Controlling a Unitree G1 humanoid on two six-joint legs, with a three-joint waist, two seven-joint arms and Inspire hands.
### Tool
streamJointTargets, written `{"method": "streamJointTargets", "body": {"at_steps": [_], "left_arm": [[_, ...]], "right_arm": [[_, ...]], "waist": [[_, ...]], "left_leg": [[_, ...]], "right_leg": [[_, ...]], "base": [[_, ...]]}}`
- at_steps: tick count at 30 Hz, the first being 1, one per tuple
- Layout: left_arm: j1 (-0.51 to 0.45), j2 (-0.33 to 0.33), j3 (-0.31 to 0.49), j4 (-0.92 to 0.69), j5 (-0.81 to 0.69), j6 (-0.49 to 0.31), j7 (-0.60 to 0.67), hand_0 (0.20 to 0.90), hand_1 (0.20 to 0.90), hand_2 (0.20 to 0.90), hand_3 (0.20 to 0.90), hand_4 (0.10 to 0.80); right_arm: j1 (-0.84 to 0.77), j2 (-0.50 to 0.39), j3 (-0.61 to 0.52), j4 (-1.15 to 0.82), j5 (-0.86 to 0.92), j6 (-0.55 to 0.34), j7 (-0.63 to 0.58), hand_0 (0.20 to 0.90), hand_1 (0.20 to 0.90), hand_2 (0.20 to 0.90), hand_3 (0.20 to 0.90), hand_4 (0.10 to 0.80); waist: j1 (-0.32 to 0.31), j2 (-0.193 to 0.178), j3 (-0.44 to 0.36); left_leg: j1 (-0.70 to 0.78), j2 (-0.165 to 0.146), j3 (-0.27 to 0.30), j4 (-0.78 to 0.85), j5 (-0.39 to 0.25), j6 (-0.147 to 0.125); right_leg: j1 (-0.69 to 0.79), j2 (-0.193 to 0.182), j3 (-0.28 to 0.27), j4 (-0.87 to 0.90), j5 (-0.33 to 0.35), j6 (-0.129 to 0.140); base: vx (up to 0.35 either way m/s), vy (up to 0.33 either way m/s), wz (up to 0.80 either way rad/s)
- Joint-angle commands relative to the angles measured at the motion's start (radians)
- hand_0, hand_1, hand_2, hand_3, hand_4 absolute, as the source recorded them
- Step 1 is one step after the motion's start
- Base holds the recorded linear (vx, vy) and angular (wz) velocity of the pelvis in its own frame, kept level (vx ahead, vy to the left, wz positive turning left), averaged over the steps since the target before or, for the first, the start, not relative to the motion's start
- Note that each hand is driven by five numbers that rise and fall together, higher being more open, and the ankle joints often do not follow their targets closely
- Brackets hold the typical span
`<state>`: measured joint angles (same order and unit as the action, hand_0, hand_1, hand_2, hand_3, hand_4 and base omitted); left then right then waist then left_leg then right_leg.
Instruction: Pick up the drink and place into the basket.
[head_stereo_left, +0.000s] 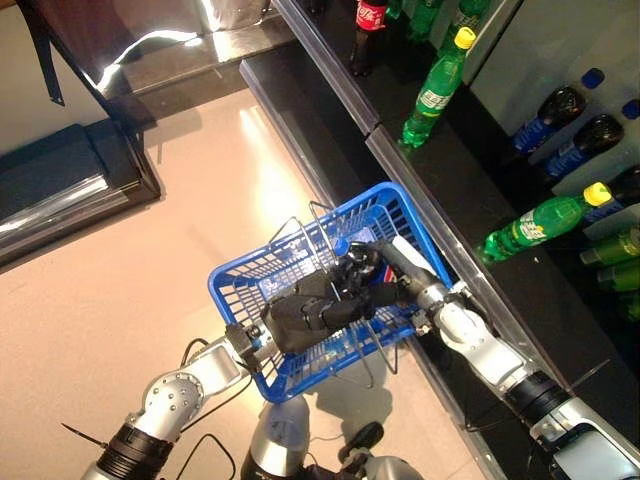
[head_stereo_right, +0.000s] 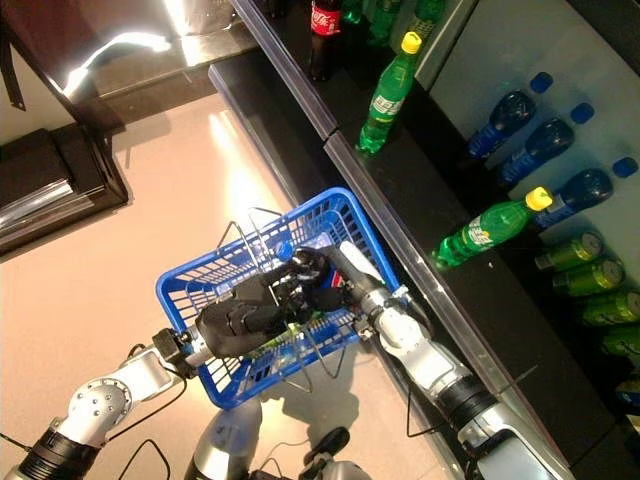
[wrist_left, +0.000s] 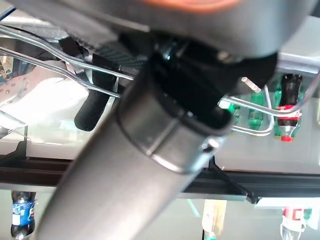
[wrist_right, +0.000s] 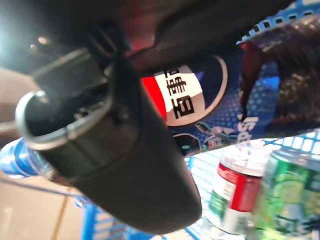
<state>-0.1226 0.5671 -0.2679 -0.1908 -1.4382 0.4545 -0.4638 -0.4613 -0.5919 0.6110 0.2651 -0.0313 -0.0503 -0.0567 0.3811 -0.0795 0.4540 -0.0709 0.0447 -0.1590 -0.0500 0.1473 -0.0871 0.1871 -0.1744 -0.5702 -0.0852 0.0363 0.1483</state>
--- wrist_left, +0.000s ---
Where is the blue plastic shopping basket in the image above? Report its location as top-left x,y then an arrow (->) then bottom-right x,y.
0,24 -> 320,138

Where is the yellow tea bottle green cap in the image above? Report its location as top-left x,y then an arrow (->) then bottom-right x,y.
201,199 -> 228,240

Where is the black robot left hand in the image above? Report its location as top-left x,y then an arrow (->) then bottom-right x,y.
6,0 -> 315,240

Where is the large Pepsi cola bottle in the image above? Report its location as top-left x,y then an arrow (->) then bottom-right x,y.
9,190 -> 39,240

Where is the large water bottle red label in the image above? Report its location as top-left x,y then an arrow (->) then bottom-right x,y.
279,205 -> 314,240

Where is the blue Oreo cookie box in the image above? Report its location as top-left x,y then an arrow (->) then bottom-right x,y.
0,55 -> 32,84

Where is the Coca-Cola bottle red cap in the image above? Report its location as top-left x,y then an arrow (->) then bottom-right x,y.
275,73 -> 304,143

